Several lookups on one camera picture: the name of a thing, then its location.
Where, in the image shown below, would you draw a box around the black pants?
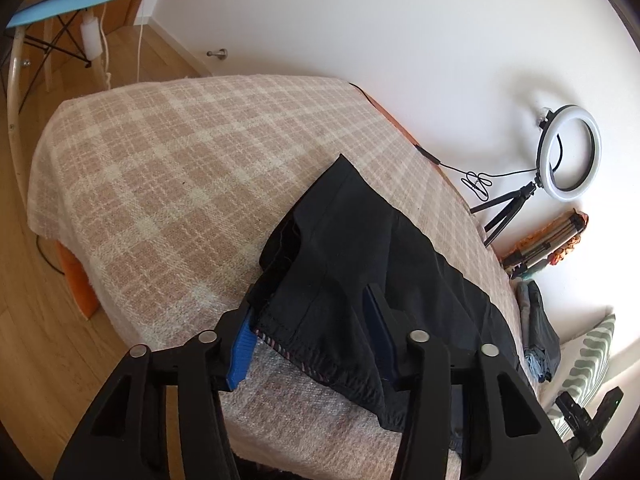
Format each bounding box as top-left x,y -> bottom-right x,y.
250,156 -> 524,432

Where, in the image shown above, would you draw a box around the green striped white pillow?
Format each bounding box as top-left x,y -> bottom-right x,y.
538,313 -> 616,440

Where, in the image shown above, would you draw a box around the folded dark clothes stack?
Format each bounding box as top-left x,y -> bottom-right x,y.
516,280 -> 561,384

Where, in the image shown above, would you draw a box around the folded silver tripod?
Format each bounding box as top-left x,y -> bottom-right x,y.
500,211 -> 589,279

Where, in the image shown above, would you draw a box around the plaid beige bed blanket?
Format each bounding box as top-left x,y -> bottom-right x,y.
25,74 -> 532,480

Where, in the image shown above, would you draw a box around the black mini tripod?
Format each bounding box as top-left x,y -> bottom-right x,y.
470,181 -> 537,247

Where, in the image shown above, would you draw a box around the metal door stopper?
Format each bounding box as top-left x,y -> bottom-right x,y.
206,49 -> 228,61

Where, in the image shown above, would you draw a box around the white spray bottle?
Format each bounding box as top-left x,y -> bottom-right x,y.
80,9 -> 103,62

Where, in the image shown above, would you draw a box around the ring light cable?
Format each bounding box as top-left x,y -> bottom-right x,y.
347,81 -> 542,203

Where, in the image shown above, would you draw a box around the white ring light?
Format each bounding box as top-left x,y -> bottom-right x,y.
536,104 -> 602,203

